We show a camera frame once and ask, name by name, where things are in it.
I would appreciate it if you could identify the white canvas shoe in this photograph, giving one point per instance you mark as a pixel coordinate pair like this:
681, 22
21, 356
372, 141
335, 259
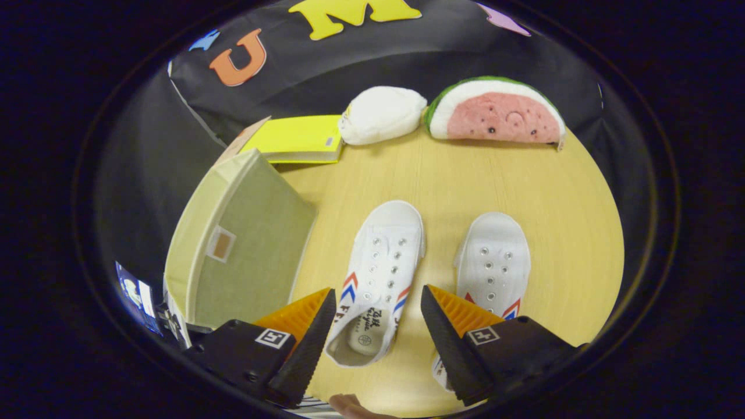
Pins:
381, 273
495, 262

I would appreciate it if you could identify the white printed sheet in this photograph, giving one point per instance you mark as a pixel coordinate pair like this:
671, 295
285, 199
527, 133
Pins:
137, 294

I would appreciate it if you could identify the beige fabric storage box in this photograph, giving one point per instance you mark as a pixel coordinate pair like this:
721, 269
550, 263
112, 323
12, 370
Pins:
250, 250

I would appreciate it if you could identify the white plush toy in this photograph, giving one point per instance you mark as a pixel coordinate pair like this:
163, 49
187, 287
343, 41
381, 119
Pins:
381, 113

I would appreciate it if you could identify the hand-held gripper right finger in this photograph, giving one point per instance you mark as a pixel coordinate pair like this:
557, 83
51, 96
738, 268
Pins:
451, 355

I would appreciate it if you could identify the watermelon slice plush toy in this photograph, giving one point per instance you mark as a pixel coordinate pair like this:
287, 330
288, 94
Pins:
495, 116

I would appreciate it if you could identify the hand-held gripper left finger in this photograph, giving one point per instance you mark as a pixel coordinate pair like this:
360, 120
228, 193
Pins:
302, 361

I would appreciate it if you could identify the yellow book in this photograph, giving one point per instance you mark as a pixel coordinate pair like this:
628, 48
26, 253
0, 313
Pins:
291, 137

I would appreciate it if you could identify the black backdrop cloth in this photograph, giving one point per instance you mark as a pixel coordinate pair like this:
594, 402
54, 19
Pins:
349, 75

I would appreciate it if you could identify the beige book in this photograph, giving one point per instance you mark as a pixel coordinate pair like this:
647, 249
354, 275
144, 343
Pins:
244, 138

